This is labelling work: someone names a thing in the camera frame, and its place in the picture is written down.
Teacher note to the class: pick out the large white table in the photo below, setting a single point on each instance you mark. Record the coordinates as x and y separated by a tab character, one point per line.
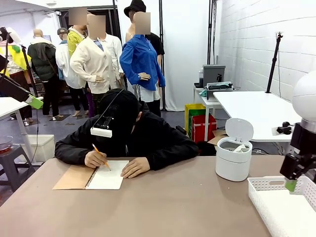
247	108

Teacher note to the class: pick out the person's right hand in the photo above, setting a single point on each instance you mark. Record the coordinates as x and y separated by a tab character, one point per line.
95	160

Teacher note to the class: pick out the mannequin in black tee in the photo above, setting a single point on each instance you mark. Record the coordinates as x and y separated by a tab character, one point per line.
156	42

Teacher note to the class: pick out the person's left hand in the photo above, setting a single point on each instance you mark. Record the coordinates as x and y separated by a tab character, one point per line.
137	168

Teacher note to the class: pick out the person in black jacket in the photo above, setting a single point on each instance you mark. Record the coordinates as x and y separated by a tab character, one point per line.
153	138

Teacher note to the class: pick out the mannequin in cream jacket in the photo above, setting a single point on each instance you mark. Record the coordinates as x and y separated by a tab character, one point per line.
93	61

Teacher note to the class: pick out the mannequin in dark green jacket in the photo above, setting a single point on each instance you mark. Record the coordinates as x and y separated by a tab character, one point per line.
42	61

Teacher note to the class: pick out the yellow pencil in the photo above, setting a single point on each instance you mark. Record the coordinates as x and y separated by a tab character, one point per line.
95	147

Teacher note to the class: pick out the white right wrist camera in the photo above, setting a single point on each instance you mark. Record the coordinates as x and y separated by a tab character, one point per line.
275	130

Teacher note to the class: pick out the crumpled white paper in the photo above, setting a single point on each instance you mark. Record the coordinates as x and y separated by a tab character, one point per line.
240	148

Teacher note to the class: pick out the white storage box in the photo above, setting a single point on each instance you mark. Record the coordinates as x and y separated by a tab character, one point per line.
44	148

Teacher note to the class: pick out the grey stool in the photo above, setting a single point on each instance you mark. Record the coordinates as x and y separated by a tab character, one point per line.
14	158

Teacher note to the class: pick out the grey box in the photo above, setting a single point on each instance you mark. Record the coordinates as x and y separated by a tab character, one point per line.
213	74

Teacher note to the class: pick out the grey tray with tools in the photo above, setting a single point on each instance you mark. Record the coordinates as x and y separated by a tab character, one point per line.
212	95

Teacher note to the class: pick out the mannequin in white collared shirt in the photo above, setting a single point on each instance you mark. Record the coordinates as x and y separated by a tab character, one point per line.
114	54

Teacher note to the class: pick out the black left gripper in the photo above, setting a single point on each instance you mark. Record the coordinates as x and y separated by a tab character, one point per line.
3	63

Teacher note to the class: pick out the black light stand pole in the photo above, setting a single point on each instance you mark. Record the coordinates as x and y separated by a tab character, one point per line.
161	49
210	29

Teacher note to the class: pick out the black bucket hat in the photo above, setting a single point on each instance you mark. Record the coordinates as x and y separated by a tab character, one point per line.
134	7

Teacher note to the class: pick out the mannequin in yellow raincoat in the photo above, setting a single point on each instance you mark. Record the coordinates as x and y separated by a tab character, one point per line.
18	56

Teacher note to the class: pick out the mannequin with grey cap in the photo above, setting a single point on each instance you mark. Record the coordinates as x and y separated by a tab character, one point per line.
63	61

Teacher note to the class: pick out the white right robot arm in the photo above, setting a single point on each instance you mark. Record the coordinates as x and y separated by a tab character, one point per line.
306	98

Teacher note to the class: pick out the small white side table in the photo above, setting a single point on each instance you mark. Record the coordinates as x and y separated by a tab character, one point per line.
209	102

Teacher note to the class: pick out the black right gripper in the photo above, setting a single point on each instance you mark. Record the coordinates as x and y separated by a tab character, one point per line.
300	140

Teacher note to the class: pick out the black tripod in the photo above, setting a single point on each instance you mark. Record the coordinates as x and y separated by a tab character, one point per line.
29	71
272	66

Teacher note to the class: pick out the person's right forearm black sleeve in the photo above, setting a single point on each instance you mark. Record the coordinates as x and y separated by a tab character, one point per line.
69	151

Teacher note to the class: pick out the glass bowl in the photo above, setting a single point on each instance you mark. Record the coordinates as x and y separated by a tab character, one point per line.
6	143

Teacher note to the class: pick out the brown cardboard box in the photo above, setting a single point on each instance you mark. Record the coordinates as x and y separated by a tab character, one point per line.
217	138

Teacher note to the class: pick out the mannequin in yellow shirt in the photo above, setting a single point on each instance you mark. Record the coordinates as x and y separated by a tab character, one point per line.
72	42

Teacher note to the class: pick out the person's left forearm black sleeve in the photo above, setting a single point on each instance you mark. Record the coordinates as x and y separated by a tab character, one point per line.
172	158

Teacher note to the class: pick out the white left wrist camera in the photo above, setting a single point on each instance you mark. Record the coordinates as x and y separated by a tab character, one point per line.
14	34

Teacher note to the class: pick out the white lidded trash bin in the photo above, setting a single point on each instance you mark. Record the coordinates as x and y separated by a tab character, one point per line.
232	168

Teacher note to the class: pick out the black cap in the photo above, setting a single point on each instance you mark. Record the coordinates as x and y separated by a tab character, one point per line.
123	108

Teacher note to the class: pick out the spiral notebook brown cover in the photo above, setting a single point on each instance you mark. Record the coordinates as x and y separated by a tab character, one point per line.
108	180

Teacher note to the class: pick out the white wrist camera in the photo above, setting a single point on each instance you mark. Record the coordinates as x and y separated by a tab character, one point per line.
14	34
275	130

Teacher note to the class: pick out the mannequin in blue shirt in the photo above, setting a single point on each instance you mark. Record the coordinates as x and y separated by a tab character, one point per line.
138	59

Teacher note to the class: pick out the white perforated plastic basket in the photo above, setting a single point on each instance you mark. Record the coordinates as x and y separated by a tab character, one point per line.
261	197

